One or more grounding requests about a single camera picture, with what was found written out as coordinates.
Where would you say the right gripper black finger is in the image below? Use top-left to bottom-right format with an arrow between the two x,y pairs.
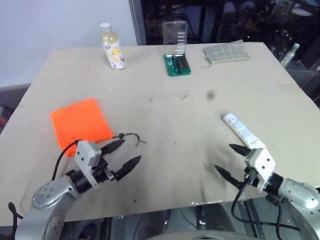
212,163 -> 245,189
228,143 -> 251,158

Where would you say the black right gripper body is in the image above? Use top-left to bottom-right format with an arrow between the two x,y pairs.
239,166 -> 260,191

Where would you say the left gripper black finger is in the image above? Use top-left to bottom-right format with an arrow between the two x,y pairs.
99,139 -> 126,161
113,154 -> 143,182

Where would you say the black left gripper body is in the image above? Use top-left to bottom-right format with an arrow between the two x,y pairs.
91,159 -> 119,184

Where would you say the white squeeze tube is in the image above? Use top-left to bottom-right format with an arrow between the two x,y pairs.
220,112 -> 267,151

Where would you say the silver robot torso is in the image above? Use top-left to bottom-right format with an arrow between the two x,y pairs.
149,230 -> 254,240

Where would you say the beige table cover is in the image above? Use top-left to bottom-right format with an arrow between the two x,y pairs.
0,41 -> 320,224

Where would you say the clear floral print bottle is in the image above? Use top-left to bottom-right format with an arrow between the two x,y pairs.
99,22 -> 127,71

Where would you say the grey plaid cloth pouch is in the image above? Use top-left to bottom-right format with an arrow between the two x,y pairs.
200,39 -> 251,69

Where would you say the green bit case clear lid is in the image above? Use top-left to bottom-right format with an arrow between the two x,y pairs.
162,20 -> 193,77

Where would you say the small white-capped background bottle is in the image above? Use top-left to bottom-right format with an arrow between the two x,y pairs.
279,42 -> 301,67

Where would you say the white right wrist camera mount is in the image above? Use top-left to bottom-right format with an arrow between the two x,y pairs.
244,147 -> 277,194

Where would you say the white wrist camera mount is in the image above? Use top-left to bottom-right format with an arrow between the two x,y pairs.
74,140 -> 103,187
244,147 -> 277,194

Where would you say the black hair tie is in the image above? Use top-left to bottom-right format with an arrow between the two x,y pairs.
112,132 -> 148,149

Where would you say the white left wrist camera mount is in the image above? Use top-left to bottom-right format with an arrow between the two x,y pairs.
74,140 -> 103,187

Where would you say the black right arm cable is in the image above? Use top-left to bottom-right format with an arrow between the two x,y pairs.
231,167 -> 305,231

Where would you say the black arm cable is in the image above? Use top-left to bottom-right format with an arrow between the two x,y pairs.
51,139 -> 82,181
231,167 -> 305,231

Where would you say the orange cloth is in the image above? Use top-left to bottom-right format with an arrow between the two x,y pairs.
49,96 -> 114,158

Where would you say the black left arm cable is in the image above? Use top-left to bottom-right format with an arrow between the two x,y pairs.
51,139 -> 82,181

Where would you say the grey window frame post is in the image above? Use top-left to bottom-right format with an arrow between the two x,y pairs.
128,0 -> 148,46

